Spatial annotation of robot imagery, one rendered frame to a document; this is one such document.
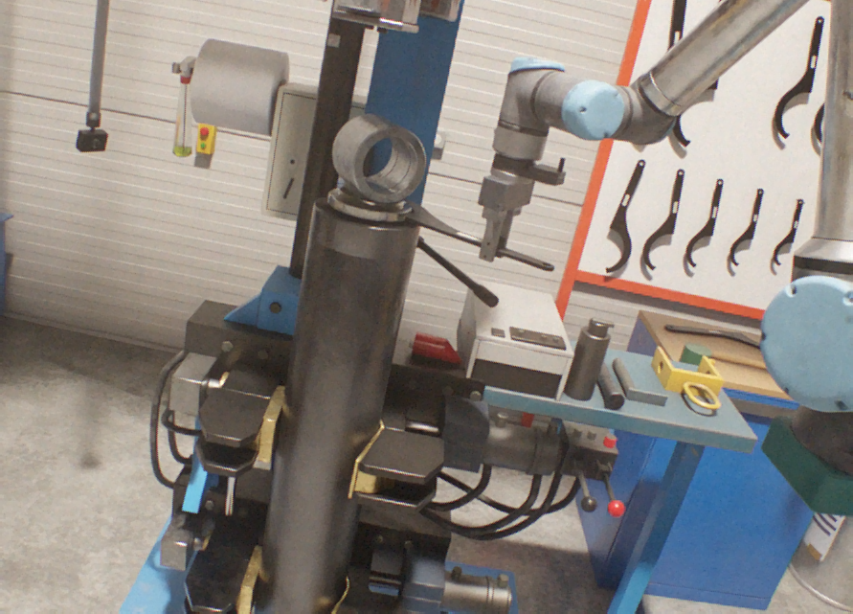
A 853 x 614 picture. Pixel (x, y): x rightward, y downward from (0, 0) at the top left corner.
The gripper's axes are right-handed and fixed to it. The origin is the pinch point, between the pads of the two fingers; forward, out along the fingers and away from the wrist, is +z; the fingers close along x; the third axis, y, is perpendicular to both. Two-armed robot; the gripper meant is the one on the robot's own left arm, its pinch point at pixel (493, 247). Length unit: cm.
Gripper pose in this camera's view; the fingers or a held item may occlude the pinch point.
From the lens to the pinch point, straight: 135.3
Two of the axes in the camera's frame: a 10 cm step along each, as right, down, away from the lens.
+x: -4.9, 2.1, -8.4
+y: -8.5, -3.4, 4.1
